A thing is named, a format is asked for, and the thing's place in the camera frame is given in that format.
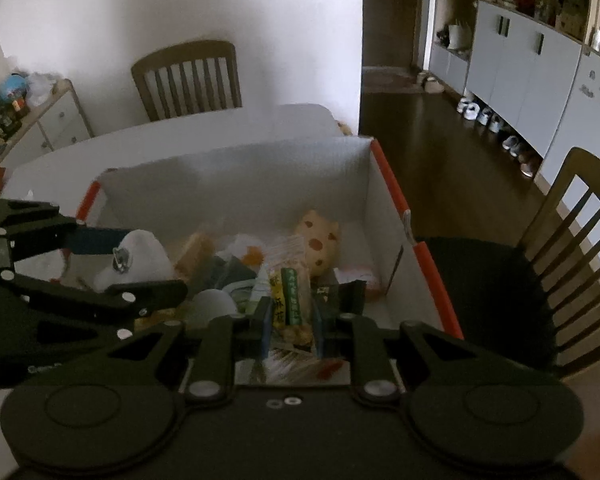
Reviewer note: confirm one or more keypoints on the pair of slippers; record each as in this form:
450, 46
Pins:
431, 82

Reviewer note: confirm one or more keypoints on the white wall cabinet unit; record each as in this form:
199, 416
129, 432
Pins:
530, 80

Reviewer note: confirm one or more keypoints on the red cardboard shoe box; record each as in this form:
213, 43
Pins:
260, 185

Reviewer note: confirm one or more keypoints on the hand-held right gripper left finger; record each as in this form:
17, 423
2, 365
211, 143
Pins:
264, 327

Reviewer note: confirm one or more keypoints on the green snack packet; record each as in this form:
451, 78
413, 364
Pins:
290, 300

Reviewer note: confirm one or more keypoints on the dark wooden door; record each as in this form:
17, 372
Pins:
387, 15

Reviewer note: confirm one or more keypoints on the wooden dining chair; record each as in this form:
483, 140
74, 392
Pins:
185, 55

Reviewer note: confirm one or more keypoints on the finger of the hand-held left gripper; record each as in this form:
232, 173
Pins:
97, 241
150, 295

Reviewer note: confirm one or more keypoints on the clear plastic bag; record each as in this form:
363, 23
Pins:
42, 87

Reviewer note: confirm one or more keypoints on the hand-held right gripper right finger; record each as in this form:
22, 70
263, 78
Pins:
321, 332

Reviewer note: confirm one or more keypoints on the blue globe toy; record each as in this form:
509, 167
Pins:
14, 89

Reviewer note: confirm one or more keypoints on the row of shoes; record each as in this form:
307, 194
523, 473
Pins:
495, 130

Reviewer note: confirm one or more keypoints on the grey and orange plush toy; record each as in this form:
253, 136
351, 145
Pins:
240, 260

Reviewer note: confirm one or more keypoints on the white cloth with metal clip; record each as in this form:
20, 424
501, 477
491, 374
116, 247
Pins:
145, 260

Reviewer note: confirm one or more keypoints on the small door rug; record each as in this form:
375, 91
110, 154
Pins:
390, 80

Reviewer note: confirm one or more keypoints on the tan cardboard box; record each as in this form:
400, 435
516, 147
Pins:
195, 255

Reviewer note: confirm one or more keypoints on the wooden chair with black seat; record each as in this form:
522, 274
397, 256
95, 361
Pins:
480, 300

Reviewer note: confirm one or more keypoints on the wood-top white sideboard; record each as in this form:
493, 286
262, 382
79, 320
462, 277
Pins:
55, 125

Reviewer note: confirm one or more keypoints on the spotted tan plush toy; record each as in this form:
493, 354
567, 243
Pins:
317, 240

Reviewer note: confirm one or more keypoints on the white round cup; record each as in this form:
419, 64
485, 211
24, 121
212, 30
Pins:
212, 307

